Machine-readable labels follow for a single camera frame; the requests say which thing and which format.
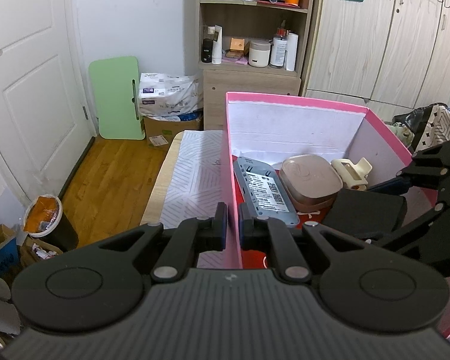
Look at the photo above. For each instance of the patterned black white bag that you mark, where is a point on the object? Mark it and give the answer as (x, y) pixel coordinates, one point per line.
(422, 128)

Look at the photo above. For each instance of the white tissue paper pack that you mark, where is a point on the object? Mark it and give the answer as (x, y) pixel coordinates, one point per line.
(160, 94)

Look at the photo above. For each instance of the black small bottle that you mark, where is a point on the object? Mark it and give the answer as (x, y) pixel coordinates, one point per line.
(207, 50)

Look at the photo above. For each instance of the white spray bottle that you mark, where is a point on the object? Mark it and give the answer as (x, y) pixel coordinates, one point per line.
(217, 50)

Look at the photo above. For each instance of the grey portable wifi router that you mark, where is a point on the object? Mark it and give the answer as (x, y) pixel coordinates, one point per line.
(263, 192)

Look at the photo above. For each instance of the brown cardboard box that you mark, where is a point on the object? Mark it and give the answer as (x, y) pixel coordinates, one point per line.
(161, 131)

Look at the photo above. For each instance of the cream hair claw clip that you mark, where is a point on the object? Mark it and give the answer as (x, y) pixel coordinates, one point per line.
(353, 175)

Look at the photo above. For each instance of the white tall bottle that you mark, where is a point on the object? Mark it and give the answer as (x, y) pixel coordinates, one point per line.
(291, 52)

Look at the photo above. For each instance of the blue cardboard box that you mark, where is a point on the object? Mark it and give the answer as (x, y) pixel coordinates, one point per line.
(9, 259)

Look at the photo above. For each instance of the white patterned table cloth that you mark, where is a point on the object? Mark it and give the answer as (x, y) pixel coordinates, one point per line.
(195, 186)

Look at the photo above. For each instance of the beige rounded compact case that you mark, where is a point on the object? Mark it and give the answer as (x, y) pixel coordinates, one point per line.
(310, 181)

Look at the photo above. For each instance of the trash bin with bag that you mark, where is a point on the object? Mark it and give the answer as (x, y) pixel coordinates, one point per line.
(46, 221)

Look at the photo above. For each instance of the white round jar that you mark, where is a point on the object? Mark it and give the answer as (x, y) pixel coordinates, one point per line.
(259, 53)

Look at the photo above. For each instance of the green folding table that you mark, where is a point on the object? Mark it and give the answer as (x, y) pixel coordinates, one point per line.
(114, 83)

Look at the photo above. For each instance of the wooden shelf cabinet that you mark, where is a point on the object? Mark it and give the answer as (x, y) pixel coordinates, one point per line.
(267, 20)

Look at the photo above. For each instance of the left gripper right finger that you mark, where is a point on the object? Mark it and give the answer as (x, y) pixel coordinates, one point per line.
(268, 243)

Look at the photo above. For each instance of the pink cardboard box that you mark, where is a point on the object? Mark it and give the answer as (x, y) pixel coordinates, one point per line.
(273, 127)

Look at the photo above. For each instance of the small orange box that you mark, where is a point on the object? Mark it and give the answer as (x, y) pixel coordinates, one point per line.
(237, 44)

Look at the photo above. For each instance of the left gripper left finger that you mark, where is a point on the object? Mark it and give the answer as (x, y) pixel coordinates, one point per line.
(185, 243)

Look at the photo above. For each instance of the white door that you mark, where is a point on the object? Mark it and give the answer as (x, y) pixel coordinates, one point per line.
(45, 124)

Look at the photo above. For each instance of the light wood wardrobe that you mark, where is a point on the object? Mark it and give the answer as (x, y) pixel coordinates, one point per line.
(392, 56)

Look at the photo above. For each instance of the black rectangular case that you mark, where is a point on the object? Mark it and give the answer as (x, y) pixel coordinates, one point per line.
(366, 215)

